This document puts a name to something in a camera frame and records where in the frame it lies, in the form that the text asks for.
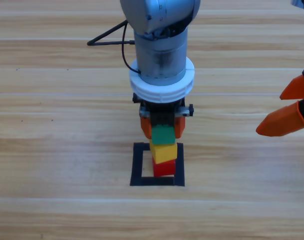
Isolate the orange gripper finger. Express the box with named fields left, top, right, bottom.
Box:
left=256, top=97, right=304, bottom=138
left=173, top=116, right=187, bottom=139
left=280, top=59, right=304, bottom=101
left=140, top=116, right=153, bottom=139

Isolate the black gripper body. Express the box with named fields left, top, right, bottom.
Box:
left=132, top=92, right=194, bottom=126

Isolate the green wooden cube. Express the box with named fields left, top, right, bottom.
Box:
left=151, top=124, right=176, bottom=145

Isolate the yellow wooden cube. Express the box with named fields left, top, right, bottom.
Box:
left=149, top=139, right=178, bottom=165

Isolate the red wooden cube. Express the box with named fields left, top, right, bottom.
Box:
left=152, top=159, right=177, bottom=177

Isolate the black tape square outline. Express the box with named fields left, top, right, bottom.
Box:
left=129, top=142, right=185, bottom=187

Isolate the white wrist mount ring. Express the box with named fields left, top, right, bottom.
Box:
left=129, top=57, right=196, bottom=103

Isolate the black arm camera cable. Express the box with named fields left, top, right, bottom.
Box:
left=86, top=19, right=142, bottom=75

